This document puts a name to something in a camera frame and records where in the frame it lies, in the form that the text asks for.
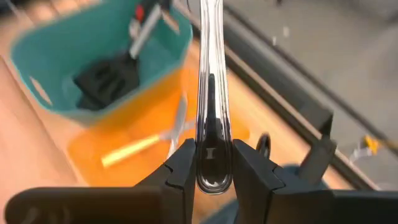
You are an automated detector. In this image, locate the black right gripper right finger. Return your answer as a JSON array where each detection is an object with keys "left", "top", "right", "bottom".
[{"left": 233, "top": 139, "right": 398, "bottom": 224}]

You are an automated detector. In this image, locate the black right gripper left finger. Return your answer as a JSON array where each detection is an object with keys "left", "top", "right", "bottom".
[{"left": 4, "top": 138, "right": 197, "bottom": 224}]

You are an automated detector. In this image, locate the black ladle with white label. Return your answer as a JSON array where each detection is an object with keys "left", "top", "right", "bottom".
[{"left": 256, "top": 133, "right": 272, "bottom": 160}]

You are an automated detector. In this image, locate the yellow-handled knife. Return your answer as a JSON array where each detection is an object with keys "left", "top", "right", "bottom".
[{"left": 101, "top": 119, "right": 197, "bottom": 169}]

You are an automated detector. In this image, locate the silver knife blade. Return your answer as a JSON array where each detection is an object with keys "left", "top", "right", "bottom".
[{"left": 166, "top": 91, "right": 189, "bottom": 159}]

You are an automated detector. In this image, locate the silver butter knife ornate handle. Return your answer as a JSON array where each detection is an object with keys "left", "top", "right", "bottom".
[{"left": 195, "top": 0, "right": 234, "bottom": 195}]

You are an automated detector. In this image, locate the steel-handled black slotted turner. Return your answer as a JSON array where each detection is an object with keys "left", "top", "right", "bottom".
[{"left": 93, "top": 1, "right": 164, "bottom": 94}]

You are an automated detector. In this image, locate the yellow power splitter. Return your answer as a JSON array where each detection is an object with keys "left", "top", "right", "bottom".
[{"left": 362, "top": 134, "right": 382, "bottom": 155}]

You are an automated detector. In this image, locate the teal plastic bin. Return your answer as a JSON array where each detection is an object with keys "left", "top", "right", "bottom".
[{"left": 9, "top": 0, "right": 193, "bottom": 125}]

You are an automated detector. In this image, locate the white floor cable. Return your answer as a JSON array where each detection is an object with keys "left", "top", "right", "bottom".
[{"left": 348, "top": 146, "right": 374, "bottom": 166}]

